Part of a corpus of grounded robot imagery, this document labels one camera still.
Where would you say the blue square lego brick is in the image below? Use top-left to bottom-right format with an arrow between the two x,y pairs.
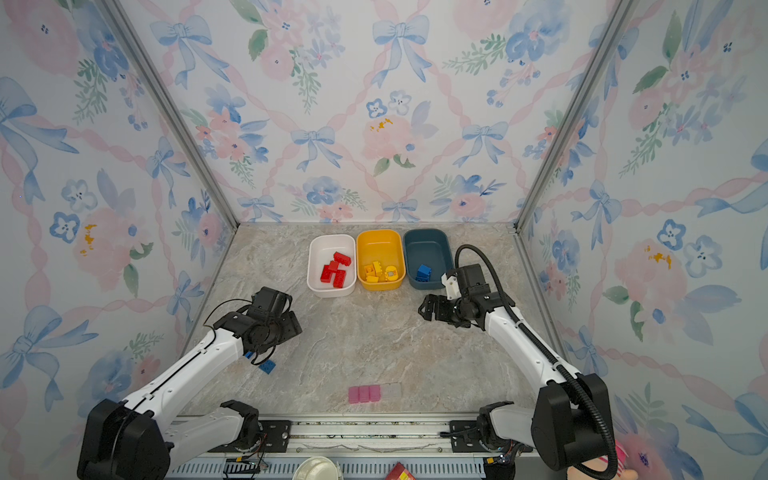
416,264 -> 432,279

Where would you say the dark blue lego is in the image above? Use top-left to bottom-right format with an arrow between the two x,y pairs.
258,360 -> 276,374

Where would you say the dark teal plastic container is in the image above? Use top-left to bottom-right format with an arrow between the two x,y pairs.
403,228 -> 454,290

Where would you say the yellow rounded 120 lego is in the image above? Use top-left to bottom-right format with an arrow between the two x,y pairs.
384,265 -> 399,282

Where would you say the red long lego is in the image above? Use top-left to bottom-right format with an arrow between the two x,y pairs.
320,264 -> 336,283
333,252 -> 352,266

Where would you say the white plastic container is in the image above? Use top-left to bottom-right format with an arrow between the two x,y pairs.
306,234 -> 357,298

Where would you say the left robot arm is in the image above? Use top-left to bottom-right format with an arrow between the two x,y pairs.
77,287 -> 302,479

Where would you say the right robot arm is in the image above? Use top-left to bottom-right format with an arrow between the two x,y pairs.
418,293 -> 619,479

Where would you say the yellow plastic container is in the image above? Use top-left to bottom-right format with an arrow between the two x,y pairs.
356,229 -> 406,291

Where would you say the pink translucent block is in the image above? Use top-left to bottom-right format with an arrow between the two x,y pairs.
348,383 -> 402,404

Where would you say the white bowl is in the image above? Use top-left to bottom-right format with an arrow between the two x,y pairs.
292,456 -> 343,480

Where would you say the red box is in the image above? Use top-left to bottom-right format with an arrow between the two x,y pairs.
385,462 -> 416,480

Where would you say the pink plush toy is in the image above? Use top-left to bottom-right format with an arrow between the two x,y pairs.
566,444 -> 639,480

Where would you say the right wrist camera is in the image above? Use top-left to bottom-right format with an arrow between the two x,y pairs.
441,264 -> 491,301

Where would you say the aluminium rail base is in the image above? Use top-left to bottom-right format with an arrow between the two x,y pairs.
167,413 -> 547,479

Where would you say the black corrugated cable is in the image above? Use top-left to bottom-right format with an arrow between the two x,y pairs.
454,243 -> 619,480

